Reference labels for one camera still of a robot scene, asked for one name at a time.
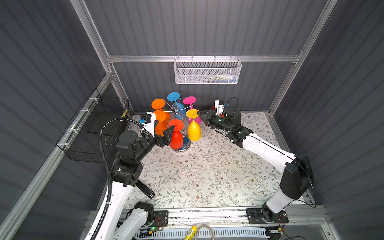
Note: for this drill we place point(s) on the white wire wall basket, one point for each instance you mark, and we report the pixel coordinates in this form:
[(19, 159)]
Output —
[(207, 71)]

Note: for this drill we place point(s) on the chrome wine glass rack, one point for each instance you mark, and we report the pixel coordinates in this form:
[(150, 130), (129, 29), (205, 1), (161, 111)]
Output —
[(186, 142)]

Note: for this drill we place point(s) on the orange wine glass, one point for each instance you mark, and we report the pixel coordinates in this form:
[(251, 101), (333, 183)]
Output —
[(162, 125), (159, 104)]

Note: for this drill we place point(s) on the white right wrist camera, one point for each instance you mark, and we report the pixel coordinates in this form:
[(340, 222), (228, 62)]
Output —
[(220, 107)]

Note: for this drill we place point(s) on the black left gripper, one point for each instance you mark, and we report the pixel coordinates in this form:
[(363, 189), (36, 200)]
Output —
[(165, 140)]

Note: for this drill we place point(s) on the front orange wine glass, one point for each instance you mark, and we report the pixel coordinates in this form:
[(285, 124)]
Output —
[(162, 125)]

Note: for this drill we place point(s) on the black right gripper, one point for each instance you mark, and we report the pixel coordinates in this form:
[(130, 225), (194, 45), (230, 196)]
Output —
[(205, 121)]

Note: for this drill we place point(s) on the black wire side basket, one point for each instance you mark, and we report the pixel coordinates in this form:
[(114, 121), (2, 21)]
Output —
[(83, 138)]

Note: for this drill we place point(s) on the yellow marker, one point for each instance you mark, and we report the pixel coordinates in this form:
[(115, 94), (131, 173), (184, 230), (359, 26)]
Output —
[(191, 233)]

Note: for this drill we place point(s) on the back orange wine glass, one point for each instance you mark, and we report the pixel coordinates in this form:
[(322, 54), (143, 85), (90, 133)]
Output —
[(159, 104)]

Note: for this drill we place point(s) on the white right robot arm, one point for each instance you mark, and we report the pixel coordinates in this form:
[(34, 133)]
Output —
[(296, 170)]

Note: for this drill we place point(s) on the blue wine glass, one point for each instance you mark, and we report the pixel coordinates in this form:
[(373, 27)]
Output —
[(178, 110)]

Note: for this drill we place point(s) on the black stapler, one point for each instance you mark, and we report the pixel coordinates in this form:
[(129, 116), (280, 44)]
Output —
[(145, 189)]

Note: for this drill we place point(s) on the pink wine glass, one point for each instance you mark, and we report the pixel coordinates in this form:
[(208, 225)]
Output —
[(190, 101)]

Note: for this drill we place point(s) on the red wine glass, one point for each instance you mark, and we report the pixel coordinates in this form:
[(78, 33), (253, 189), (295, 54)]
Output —
[(177, 136)]

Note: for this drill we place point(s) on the yellow wine glass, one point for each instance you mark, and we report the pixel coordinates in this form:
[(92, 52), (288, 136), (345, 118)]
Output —
[(194, 129)]

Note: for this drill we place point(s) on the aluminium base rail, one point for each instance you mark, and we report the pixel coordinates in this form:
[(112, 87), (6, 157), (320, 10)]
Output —
[(238, 216)]

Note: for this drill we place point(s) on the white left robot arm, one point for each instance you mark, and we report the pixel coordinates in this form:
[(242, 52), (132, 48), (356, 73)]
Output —
[(125, 177)]

